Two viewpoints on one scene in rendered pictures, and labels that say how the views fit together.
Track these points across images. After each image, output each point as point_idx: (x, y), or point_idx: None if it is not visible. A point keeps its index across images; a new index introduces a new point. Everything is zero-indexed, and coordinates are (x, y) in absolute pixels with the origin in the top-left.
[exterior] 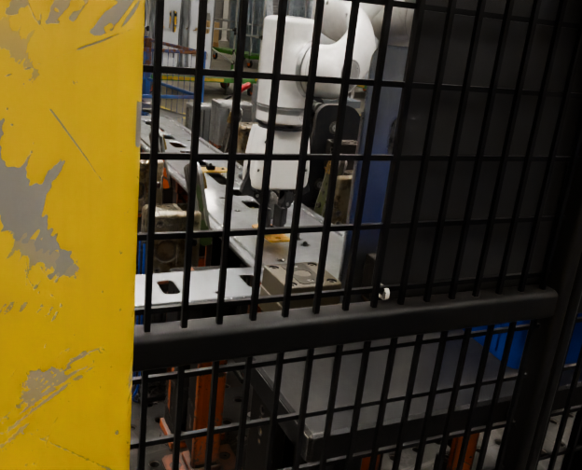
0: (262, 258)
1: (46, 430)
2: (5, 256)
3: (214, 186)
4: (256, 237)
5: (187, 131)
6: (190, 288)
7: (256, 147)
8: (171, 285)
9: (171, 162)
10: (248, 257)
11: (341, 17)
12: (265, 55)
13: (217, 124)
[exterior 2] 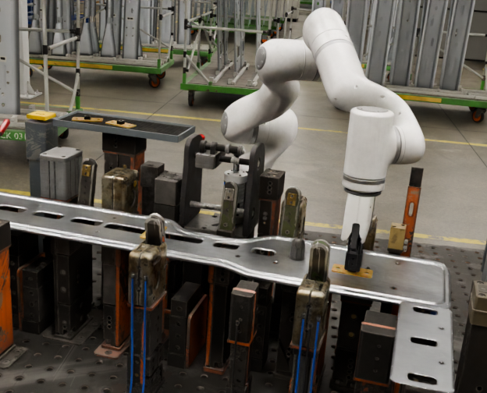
0: (386, 292)
1: None
2: None
3: (201, 247)
4: (341, 278)
5: (7, 194)
6: (430, 334)
7: (366, 213)
8: (369, 342)
9: (111, 238)
10: (378, 296)
11: (375, 97)
12: (370, 143)
13: (62, 179)
